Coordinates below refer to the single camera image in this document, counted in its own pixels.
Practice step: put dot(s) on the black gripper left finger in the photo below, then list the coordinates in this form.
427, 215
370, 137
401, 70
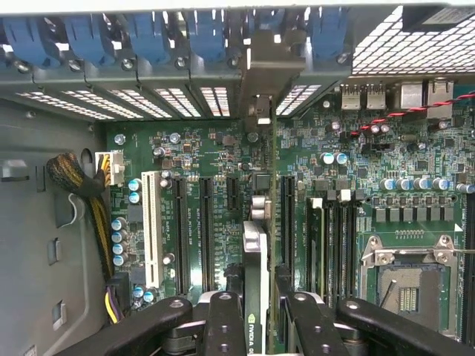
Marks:
224, 326

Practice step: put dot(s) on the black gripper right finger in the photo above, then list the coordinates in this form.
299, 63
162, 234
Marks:
311, 326

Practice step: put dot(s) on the black RAM slot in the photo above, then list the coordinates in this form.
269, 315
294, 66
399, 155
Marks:
354, 252
469, 278
344, 252
333, 252

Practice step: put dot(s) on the thin socket locking lever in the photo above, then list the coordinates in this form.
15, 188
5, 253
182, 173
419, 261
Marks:
387, 294

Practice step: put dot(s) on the CPU socket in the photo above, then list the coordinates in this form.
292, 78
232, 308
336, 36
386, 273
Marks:
419, 293

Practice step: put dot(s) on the white expansion slot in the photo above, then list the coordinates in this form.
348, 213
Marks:
152, 230

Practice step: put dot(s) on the short black expansion slot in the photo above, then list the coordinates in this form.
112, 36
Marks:
233, 193

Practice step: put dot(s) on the green motherboard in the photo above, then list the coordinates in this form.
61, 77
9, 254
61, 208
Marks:
315, 148

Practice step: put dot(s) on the open black PC case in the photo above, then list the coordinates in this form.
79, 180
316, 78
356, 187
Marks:
111, 78

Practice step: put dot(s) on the blue card retention latch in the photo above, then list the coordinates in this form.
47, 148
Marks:
87, 41
206, 37
267, 20
27, 42
148, 39
328, 33

